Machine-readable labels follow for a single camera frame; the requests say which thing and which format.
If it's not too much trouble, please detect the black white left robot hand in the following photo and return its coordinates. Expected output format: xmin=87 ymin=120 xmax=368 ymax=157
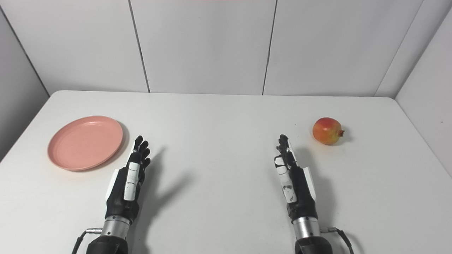
xmin=105 ymin=135 xmax=151 ymax=224

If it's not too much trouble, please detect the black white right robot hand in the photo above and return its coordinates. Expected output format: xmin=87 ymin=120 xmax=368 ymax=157
xmin=274 ymin=134 xmax=318 ymax=224

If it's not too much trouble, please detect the pink round plate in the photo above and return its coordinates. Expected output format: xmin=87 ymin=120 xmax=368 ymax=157
xmin=47 ymin=116 xmax=124 ymax=171

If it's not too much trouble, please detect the red yellow pomegranate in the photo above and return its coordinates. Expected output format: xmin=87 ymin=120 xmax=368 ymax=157
xmin=312 ymin=117 xmax=345 ymax=145

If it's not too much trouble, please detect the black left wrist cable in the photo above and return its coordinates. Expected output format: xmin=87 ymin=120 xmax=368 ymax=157
xmin=72 ymin=228 xmax=103 ymax=254

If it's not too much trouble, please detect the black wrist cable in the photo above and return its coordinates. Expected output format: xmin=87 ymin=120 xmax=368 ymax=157
xmin=321 ymin=227 xmax=355 ymax=254
xmin=72 ymin=228 xmax=103 ymax=254

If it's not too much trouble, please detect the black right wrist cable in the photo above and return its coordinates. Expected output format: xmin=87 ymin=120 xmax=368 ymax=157
xmin=321 ymin=227 xmax=355 ymax=254

